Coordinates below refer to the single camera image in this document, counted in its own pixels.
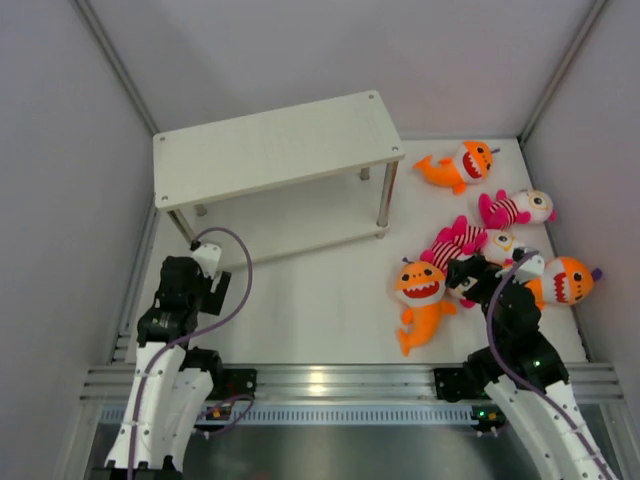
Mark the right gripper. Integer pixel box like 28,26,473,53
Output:
446,253,529,345

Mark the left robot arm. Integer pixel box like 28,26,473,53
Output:
93,245,226,479

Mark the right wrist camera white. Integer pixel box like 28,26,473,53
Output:
511,247,545,284

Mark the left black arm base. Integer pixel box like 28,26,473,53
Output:
217,368,258,399

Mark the pink white plush with glasses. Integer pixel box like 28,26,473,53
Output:
478,189,557,230

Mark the orange shark plush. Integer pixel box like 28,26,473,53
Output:
413,140,501,195
526,256,603,310
394,258,457,357

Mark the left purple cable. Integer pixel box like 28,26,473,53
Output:
127,226,254,480

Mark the slotted cable duct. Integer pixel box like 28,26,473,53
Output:
99,403,481,427

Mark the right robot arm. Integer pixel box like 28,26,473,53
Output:
446,252,615,479

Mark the white two-tier shelf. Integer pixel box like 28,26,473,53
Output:
153,91,405,268

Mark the aluminium front rail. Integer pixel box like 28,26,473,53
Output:
79,363,624,401

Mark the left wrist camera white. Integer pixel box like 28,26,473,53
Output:
191,242,222,279

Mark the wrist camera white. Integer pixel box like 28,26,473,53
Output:
191,242,222,279
511,247,545,284

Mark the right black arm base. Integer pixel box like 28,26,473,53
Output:
433,367,489,403

